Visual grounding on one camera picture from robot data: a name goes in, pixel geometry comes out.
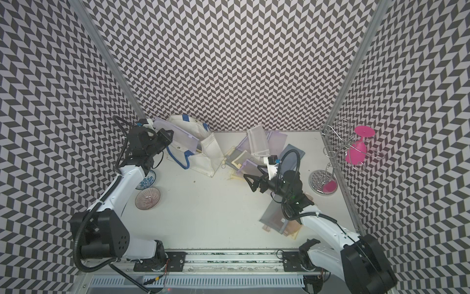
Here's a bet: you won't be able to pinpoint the lilac mesh pouch rear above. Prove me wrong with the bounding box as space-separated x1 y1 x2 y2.
236 131 288 157

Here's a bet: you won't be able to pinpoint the dark blue flat pouch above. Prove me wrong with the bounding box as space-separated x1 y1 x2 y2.
279 144 305 175

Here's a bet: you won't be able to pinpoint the blue patterned ceramic bowl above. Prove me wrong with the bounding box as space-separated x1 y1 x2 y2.
136 170 156 191

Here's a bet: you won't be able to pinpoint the white canvas bag blue handles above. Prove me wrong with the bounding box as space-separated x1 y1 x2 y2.
167 115 224 177

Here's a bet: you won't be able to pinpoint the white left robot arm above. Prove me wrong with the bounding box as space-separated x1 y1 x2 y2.
69 126 174 273

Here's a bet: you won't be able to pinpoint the pink glass dish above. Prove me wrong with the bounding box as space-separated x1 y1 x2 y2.
135 187 161 210

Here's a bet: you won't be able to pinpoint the silver wire glass rack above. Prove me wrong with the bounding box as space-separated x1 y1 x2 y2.
321 124 385 174

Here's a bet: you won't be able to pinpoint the grey mesh pouch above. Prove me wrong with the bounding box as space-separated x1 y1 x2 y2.
259 200 293 236

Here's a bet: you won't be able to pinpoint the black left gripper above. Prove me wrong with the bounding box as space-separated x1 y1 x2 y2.
146 129 174 158

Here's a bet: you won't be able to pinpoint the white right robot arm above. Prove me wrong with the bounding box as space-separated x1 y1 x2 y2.
244 170 398 294

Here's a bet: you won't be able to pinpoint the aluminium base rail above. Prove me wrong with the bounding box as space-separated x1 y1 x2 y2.
78 249 390 276

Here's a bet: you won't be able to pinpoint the purple mesh pouch bottom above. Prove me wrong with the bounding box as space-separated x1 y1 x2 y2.
153 118 200 153

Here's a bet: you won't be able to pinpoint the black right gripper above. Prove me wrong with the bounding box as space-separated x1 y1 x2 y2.
244 166 291 202

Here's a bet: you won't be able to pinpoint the magenta plastic wine glass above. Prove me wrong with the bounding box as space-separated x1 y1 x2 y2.
345 126 375 165

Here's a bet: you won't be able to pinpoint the white mesh pencil pouch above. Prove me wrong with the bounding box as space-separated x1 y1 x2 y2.
247 125 269 157

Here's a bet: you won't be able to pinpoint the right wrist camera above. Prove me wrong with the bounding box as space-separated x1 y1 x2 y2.
263 155 280 180

